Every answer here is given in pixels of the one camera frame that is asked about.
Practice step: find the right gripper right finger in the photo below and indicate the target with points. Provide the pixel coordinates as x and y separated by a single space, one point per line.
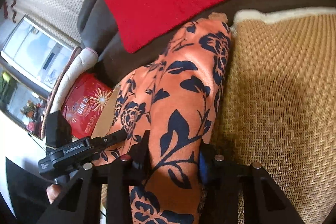
206 165

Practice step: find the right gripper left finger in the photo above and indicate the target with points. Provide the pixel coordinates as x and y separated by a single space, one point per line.
140 160

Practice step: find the orange black floral garment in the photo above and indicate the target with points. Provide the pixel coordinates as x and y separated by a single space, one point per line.
176 99

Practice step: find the person's left hand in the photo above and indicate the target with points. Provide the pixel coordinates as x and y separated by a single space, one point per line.
53 191

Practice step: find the orange artificial flower bouquet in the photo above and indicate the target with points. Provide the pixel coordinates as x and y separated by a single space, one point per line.
35 113

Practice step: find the red gift box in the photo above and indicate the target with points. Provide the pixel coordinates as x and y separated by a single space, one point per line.
84 104

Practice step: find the woven bamboo seat mat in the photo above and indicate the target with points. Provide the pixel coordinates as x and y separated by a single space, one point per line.
278 109

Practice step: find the folded maroon white quilt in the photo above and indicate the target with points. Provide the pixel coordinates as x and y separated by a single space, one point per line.
80 61

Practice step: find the dark brown leather sofa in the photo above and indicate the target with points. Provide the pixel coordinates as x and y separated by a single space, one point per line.
98 30

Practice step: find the white floral air conditioner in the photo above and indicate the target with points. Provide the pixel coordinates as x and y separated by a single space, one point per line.
36 54

